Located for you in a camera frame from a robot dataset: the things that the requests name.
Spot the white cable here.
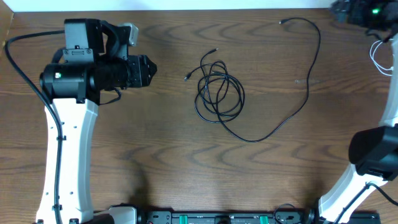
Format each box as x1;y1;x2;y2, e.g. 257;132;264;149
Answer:
369;40;394;77

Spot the thin black cable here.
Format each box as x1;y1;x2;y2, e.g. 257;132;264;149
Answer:
217;17;322;143

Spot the thick black cable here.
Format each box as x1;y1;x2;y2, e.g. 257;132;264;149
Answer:
183;48;246;124

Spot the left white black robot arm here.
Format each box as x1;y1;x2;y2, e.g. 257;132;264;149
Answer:
35;19;157;224

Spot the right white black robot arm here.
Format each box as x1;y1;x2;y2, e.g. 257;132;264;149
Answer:
306;0;397;223

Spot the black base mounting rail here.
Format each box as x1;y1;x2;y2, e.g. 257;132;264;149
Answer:
93;203;382;224

